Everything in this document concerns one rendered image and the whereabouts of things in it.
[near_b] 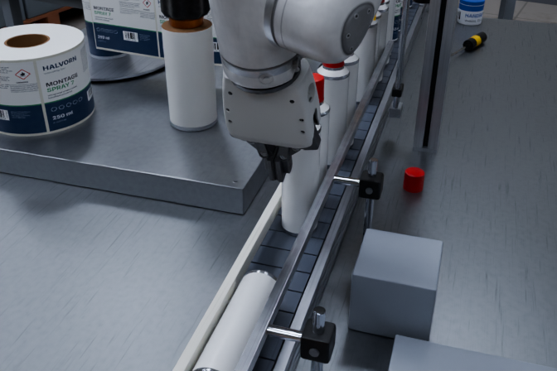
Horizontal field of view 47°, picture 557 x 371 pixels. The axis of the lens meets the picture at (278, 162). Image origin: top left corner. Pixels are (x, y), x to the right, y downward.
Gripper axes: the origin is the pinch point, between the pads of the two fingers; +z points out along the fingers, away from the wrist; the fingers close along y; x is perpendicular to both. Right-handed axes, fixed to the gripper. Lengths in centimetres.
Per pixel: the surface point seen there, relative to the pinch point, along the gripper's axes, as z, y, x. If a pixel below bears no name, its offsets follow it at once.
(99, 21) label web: 24, 58, -50
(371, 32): 19, -2, -49
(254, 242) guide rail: 10.4, 2.8, 5.4
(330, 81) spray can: 8.7, -0.4, -24.1
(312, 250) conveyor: 15.3, -3.8, 2.0
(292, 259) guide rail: 3.3, -4.5, 10.9
